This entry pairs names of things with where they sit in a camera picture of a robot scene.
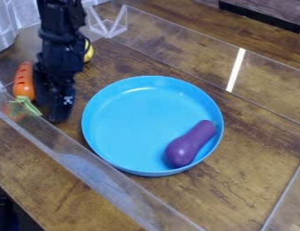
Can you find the purple toy eggplant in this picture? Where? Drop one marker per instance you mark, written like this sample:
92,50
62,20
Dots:
185,147

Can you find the blue round tray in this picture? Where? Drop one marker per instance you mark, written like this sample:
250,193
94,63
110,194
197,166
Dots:
136,115

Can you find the clear acrylic barrier wall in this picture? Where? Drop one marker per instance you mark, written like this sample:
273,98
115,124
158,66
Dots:
243,188

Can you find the white grey checked curtain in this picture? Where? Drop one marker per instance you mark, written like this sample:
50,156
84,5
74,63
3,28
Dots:
11,18

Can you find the yellow toy lemon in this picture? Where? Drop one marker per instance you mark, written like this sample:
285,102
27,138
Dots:
88,53

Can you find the clear acrylic corner bracket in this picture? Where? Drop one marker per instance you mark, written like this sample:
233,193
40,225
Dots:
104,27

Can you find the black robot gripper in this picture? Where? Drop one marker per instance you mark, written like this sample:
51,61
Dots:
60,57

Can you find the orange toy carrot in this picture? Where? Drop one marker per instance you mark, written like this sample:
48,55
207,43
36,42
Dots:
23,90

